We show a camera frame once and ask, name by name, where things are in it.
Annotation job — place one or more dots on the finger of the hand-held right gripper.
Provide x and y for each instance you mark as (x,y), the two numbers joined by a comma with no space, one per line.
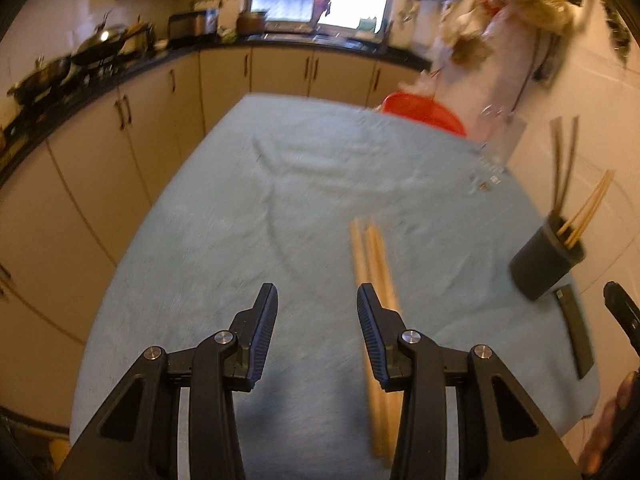
(625,312)

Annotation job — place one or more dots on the black kitchen countertop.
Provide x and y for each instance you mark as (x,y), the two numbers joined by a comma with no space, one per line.
(150,57)

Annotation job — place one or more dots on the large wok with lid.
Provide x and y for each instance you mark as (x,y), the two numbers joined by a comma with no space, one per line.
(102,45)

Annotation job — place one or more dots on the purple cloth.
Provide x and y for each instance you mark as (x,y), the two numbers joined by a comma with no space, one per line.
(323,7)

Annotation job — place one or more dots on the hanging plastic bags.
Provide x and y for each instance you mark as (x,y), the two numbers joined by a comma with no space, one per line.
(500,25)

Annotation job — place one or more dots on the dark wooden chopstick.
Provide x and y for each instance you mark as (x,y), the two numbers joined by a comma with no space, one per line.
(556,160)
(571,155)

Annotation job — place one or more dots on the beige kitchen cabinets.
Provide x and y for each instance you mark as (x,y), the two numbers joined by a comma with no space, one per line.
(100,160)

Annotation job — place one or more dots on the green box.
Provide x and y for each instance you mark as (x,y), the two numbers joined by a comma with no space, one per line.
(366,23)

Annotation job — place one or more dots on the black chopstick holder cup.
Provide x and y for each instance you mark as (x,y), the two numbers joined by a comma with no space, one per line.
(542,260)

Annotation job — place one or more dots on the brown cooking pot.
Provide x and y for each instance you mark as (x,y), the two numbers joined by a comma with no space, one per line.
(252,22)

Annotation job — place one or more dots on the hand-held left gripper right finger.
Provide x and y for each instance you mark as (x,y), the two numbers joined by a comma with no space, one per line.
(370,335)

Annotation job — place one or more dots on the clear plastic pitcher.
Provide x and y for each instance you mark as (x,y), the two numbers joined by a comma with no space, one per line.
(502,135)

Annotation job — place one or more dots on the grey-blue tablecloth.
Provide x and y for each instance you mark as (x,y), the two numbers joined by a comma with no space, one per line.
(250,220)

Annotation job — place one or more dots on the black flat rectangular bar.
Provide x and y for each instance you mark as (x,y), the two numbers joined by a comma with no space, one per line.
(576,332)

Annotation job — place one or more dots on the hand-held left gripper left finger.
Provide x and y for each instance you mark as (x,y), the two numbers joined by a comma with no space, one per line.
(262,330)

